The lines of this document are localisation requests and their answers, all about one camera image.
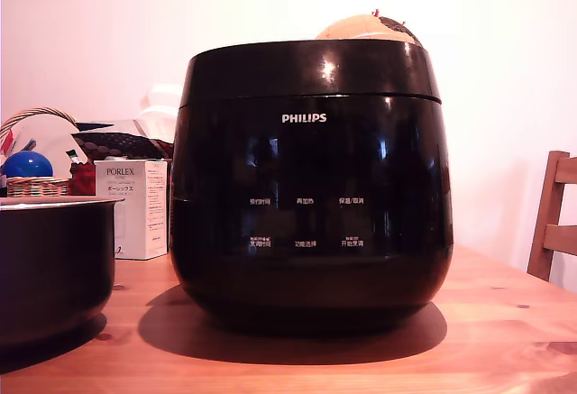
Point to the black Philips rice cooker body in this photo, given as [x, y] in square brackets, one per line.
[311, 213]

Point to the black rice cooker lid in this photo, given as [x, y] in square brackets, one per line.
[288, 69]

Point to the black rice cooker inner pot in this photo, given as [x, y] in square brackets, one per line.
[49, 259]

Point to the brown world globe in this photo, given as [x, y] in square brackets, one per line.
[356, 31]

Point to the white Porlex box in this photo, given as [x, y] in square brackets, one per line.
[130, 213]

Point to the dark dotted fabric bag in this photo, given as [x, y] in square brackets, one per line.
[121, 141]

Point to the red cloth item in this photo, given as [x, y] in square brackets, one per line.
[83, 180]

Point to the wicker basket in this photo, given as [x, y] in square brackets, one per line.
[36, 186]

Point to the wooden chair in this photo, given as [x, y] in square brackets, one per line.
[547, 213]

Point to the blue ball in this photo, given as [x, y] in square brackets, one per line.
[27, 165]

